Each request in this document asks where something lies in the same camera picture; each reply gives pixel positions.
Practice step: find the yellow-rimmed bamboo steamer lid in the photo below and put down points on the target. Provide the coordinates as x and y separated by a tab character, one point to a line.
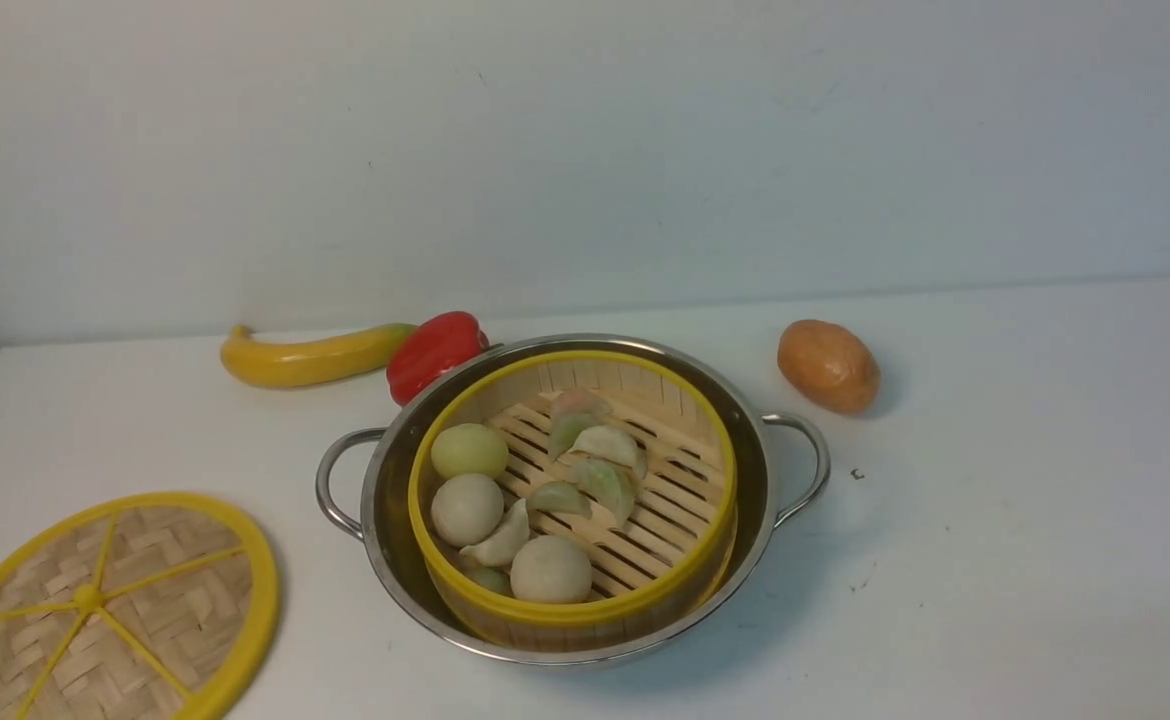
160	606

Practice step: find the yellow-rimmed bamboo steamer basket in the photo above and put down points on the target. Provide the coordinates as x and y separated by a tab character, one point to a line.
671	555

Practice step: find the stainless steel pot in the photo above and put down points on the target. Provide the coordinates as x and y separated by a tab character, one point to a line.
362	487

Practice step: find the yellow banana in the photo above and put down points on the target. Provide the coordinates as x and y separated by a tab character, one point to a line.
303	364

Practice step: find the white bun upper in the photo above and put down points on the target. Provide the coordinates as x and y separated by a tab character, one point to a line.
466	509

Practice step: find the white bun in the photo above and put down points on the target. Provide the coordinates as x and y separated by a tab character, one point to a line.
466	509
551	569

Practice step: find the yellow-green round bun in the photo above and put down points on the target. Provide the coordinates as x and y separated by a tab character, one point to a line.
469	448

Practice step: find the white dumpling beside buns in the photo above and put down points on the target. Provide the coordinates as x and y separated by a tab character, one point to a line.
501	547

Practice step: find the red bell pepper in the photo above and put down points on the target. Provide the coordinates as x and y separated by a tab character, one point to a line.
435	348

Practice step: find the white bun lower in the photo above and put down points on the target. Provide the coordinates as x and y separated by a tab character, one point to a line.
551	569

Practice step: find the small green dumpling centre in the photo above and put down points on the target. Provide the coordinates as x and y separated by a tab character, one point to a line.
559	496

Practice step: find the pale green dumpling top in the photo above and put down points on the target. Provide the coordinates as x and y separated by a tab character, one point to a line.
565	428

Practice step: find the pink dumpling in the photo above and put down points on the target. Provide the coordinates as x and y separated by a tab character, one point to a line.
578	400

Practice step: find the large green dumpling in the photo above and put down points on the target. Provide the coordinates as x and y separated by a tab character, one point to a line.
610	486

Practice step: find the white dumpling right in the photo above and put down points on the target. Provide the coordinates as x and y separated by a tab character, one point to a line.
612	444

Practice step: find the brown potato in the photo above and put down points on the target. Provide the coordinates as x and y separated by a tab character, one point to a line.
829	365

